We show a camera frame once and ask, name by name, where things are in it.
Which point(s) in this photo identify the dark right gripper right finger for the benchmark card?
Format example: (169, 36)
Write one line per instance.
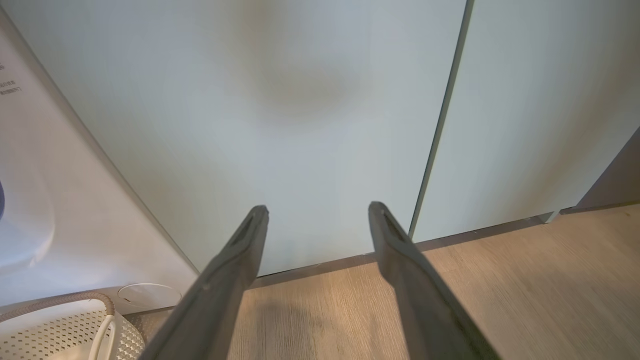
(420, 295)

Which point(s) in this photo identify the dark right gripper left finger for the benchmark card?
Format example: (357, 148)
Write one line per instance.
(215, 300)

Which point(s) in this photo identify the cream perforated laundry basket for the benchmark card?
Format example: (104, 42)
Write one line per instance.
(55, 332)

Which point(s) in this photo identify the white front-load washing machine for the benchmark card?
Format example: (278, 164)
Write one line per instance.
(75, 210)

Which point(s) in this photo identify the round drain filter cover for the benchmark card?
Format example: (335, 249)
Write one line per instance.
(149, 296)

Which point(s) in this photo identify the pale green cabinet panel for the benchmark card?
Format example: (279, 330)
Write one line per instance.
(540, 110)
(250, 125)

